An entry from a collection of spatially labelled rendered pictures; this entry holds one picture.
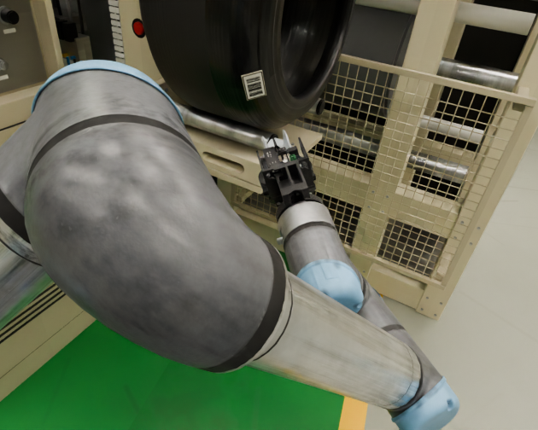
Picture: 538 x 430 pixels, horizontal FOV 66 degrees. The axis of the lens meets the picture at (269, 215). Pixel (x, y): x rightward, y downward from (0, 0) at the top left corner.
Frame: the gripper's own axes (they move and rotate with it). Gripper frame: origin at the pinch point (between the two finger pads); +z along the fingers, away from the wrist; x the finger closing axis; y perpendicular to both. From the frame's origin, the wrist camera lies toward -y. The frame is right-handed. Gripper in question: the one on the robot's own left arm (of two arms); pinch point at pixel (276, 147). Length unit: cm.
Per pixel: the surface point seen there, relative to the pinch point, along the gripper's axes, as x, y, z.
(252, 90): 0.9, 4.8, 12.6
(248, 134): 4.3, -9.1, 19.2
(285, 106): -5.2, -4.4, 18.3
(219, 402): 41, -90, -5
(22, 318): 88, -49, 20
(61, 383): 89, -75, 10
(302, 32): -18, -7, 55
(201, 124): 14.4, -8.0, 27.0
